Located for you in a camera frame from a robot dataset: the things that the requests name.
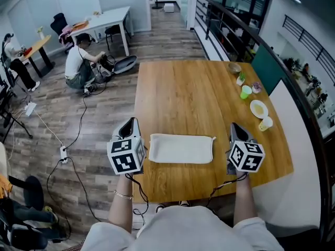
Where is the black high-back office chair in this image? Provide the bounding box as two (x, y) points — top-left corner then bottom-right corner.
(50, 13), (74, 55)

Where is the pale yellow cup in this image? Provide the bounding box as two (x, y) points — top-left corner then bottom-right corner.
(258, 116), (274, 132)

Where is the white plate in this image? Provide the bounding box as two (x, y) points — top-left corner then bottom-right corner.
(250, 99), (270, 120)

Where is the green panel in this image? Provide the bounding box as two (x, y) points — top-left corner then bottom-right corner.
(251, 44), (286, 97)

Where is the flat white power adapter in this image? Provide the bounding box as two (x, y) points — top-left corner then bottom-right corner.
(24, 101), (38, 117)

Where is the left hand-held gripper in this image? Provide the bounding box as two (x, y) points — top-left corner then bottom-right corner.
(106, 117), (147, 176)

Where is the white desk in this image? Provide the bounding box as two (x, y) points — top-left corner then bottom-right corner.
(69, 6), (135, 57)

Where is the left hand-held gripper cable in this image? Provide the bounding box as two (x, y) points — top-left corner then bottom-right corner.
(125, 173), (150, 232)

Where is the white towel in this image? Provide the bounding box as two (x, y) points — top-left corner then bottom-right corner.
(148, 133), (217, 165)

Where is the small black chair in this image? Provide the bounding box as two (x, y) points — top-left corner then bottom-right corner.
(104, 24), (132, 51)

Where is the white power strip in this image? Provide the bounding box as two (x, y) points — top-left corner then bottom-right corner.
(59, 145), (70, 165)

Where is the thin metal bracelet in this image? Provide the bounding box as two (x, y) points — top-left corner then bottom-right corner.
(114, 189), (134, 201)

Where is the pink clothes pile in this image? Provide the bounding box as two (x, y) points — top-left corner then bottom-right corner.
(59, 25), (75, 45)

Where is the hand-held gripper cable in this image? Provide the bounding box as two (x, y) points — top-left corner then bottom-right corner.
(206, 173), (250, 209)
(125, 173), (150, 232)

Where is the small wooden bowl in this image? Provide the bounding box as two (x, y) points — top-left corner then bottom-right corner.
(228, 62), (242, 75)

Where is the black white floor device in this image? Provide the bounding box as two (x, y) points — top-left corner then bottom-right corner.
(83, 84), (98, 97)

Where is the right hand-held gripper cable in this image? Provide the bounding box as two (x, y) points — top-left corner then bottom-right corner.
(206, 173), (250, 209)

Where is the round wooden table black base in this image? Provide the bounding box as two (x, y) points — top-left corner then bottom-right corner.
(20, 35), (57, 79)

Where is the black floor cable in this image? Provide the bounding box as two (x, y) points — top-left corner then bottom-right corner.
(46, 159), (72, 239)
(67, 156), (102, 224)
(64, 81), (108, 151)

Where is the black balcony railing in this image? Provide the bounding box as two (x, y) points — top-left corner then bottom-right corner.
(282, 14), (335, 85)

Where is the wooden table with white legs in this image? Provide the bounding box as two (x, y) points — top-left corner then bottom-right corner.
(132, 60), (294, 204)

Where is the round beige table black base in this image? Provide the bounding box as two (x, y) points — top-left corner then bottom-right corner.
(0, 142), (45, 212)

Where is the black metal railing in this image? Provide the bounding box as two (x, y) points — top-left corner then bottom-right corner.
(195, 0), (335, 243)

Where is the orange cloth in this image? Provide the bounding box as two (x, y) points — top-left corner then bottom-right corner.
(0, 173), (14, 199)

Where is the person's left forearm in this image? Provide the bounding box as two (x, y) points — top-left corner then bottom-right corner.
(108, 174), (136, 234)

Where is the green plastic cup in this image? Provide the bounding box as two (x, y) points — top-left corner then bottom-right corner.
(240, 85), (253, 100)

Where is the cluttered lower floor desk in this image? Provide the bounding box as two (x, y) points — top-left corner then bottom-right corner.
(284, 58), (335, 139)

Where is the gray open equipment case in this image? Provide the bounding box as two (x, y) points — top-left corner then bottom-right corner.
(95, 55), (138, 84)

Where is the person's right forearm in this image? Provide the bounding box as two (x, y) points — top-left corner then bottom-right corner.
(232, 171), (259, 229)

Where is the white floor cable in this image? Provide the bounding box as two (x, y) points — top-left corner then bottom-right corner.
(33, 110), (65, 147)

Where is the person's white shirt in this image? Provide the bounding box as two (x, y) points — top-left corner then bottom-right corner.
(80, 205), (285, 251)

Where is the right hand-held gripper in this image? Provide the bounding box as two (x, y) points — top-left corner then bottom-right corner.
(226, 122), (266, 175)

